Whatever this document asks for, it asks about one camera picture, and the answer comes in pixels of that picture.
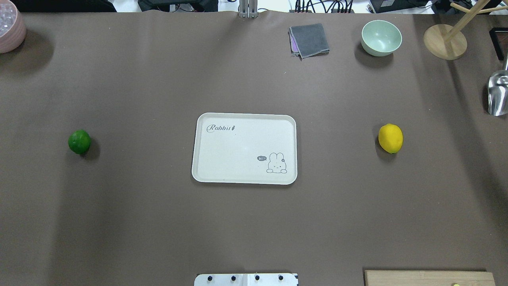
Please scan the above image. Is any aluminium frame post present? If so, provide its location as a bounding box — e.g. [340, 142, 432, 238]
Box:
[238, 0, 259, 19]

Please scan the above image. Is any pink bowl with ice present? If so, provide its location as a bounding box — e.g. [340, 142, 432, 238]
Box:
[0, 0, 27, 54]

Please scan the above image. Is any cream rabbit tray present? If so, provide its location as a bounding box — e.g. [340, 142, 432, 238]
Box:
[192, 112, 298, 185]

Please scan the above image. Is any metal scoop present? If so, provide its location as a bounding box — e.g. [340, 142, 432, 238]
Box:
[487, 55, 508, 116]

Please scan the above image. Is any green lime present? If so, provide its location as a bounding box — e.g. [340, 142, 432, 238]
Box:
[68, 129, 91, 155]

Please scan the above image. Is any yellow lemon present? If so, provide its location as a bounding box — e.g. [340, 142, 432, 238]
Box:
[378, 124, 404, 154]

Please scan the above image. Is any wooden mug tree stand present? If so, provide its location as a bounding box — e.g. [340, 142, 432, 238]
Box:
[424, 0, 508, 60]

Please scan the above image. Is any wooden cutting board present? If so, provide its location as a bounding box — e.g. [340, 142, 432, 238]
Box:
[364, 270, 496, 286]

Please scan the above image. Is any black tray frame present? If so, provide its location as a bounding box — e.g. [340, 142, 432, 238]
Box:
[489, 27, 508, 60]

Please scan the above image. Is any grey folded cloth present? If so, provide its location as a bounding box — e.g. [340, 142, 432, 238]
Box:
[289, 23, 330, 59]

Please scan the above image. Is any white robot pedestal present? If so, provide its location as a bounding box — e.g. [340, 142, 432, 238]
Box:
[194, 273, 299, 286]

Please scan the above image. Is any mint green bowl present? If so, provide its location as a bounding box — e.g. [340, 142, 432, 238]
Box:
[361, 20, 402, 57]

